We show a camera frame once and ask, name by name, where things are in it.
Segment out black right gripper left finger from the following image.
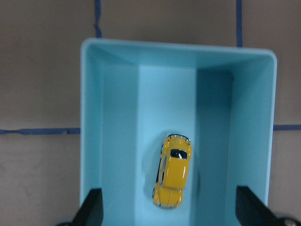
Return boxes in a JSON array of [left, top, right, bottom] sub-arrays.
[[71, 188, 103, 226]]

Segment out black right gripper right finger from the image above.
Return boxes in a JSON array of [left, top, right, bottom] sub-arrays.
[[235, 186, 287, 226]]

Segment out yellow beetle toy car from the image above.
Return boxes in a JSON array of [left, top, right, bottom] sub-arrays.
[[152, 134, 192, 209]]

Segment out light blue plastic bin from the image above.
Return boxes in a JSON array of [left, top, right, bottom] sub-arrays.
[[80, 38, 277, 226]]

